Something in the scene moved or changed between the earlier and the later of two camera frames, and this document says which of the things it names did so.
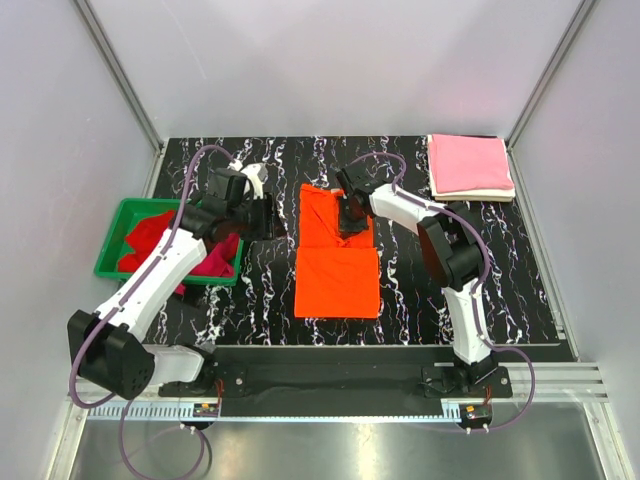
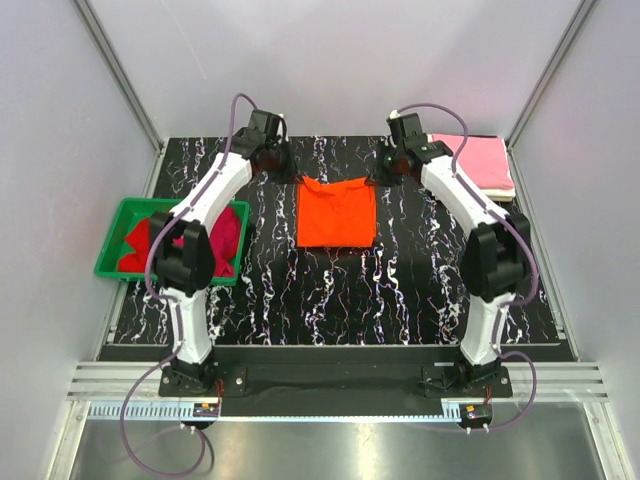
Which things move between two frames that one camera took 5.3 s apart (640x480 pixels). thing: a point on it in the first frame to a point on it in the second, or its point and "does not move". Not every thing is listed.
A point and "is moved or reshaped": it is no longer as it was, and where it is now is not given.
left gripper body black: [260, 221] to [280, 168]
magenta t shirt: [220, 261] does not move
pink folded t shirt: [469, 163] does not move
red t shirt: [144, 237] does not move
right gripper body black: [350, 222] to [387, 170]
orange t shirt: [336, 275] is moved or reshaped
